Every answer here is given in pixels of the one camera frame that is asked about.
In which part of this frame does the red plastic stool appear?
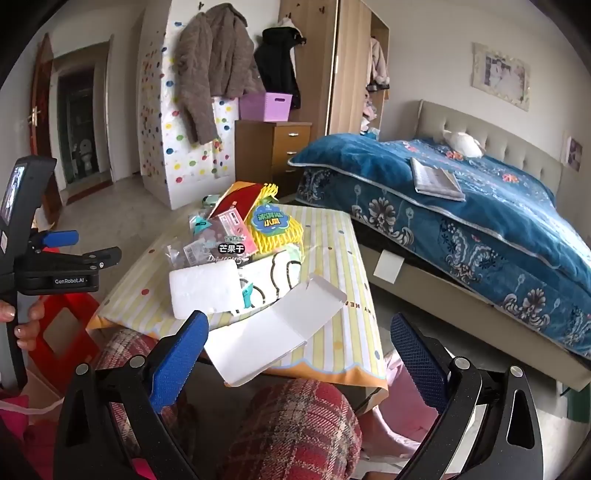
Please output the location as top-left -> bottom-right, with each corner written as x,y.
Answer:
28,291 -> 100,384

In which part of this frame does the clear plastic wrapper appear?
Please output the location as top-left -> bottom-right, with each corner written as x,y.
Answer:
164,235 -> 191,268

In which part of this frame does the pink hanging garment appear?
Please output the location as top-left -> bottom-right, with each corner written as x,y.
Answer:
367,37 -> 391,88

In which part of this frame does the small teal white packet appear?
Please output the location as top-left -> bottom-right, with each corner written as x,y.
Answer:
188,212 -> 213,237

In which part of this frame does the reddish wooden door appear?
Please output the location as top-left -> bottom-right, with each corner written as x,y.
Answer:
30,33 -> 63,217

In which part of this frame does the wooden nightstand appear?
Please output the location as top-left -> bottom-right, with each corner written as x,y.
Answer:
235,120 -> 312,200

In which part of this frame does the purple plastic basket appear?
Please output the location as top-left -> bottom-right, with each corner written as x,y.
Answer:
239,91 -> 295,123

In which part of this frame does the person's leg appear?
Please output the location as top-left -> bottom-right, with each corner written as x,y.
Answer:
95,329 -> 199,462
222,378 -> 363,480

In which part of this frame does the magenta cloth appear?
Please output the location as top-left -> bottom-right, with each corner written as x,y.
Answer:
0,394 -> 61,480

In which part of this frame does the open white cardboard box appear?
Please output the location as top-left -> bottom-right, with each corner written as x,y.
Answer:
203,272 -> 348,386

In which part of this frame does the beige upholstered bed frame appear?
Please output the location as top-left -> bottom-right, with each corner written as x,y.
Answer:
355,99 -> 591,393

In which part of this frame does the person's right leg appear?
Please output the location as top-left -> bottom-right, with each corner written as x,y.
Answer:
222,378 -> 363,480

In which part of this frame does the pink snack packet black band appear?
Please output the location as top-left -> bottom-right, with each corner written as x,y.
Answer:
185,217 -> 259,268

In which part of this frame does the white plush toy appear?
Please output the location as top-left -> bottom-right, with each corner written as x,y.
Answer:
442,129 -> 485,158

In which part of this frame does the wooden wardrobe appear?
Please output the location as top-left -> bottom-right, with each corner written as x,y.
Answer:
279,0 -> 391,139

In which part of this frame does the white paper tag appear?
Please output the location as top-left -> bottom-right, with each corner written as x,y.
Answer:
373,251 -> 403,284

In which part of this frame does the person's left leg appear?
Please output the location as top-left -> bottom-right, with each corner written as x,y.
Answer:
95,329 -> 199,462

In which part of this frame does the white foam block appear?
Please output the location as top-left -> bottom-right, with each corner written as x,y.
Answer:
168,258 -> 245,319

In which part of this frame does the grey folded cloth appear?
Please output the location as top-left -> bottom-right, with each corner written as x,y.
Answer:
411,157 -> 467,202

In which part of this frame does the yellow foam fruit net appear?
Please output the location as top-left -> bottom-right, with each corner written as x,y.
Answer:
245,182 -> 308,257

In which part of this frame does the white toilet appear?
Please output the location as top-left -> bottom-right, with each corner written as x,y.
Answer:
78,138 -> 93,176

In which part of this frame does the small pink packet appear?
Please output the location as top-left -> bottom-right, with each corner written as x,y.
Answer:
217,208 -> 245,236

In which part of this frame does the person's left hand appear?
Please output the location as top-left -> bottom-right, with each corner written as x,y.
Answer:
0,299 -> 45,352

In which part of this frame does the pink plastic bag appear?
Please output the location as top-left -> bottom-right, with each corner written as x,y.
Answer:
365,353 -> 446,462

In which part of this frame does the red packet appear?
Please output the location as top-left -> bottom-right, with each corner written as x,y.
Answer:
208,181 -> 269,217

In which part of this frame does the brown coat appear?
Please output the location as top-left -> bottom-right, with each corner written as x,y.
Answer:
173,4 -> 266,145

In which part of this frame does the pile of pink clothes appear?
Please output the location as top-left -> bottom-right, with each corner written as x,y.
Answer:
360,90 -> 382,136

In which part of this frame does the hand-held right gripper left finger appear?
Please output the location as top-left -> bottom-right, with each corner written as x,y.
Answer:
54,310 -> 209,480

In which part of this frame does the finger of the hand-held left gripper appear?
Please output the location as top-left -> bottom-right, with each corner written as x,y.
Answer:
28,229 -> 79,250
34,247 -> 122,274

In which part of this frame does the small wall picture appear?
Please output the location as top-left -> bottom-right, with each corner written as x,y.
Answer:
564,134 -> 583,171

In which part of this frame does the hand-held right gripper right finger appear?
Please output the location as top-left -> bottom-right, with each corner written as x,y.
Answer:
390,313 -> 544,480

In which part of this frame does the wall poster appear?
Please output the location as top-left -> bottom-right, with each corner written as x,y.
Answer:
471,42 -> 531,112

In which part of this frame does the polka dot white cabinet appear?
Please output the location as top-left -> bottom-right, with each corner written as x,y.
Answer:
139,0 -> 282,210

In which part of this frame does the white bag with dark outlines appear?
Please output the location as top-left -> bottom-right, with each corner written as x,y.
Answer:
238,256 -> 303,315

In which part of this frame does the black coat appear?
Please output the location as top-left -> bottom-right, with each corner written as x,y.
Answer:
254,27 -> 308,110

